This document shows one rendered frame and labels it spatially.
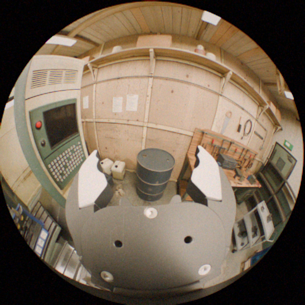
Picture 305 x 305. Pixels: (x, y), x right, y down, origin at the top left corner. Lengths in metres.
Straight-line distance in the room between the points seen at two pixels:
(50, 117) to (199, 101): 1.82
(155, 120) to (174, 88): 0.64
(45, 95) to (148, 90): 1.37
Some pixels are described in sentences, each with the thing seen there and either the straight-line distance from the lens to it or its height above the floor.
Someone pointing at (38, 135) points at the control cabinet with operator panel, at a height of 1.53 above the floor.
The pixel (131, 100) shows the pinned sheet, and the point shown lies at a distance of 1.66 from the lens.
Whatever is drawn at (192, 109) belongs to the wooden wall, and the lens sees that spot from 1.58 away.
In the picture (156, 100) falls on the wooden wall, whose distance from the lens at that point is 1.55.
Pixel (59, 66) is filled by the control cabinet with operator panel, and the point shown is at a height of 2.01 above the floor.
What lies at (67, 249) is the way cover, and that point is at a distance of 1.19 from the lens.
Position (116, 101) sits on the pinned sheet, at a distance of 1.81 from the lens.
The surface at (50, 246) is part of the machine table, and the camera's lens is 1.16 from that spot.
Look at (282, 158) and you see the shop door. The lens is 3.69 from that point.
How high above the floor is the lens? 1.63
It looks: 32 degrees down
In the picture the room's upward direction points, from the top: 8 degrees clockwise
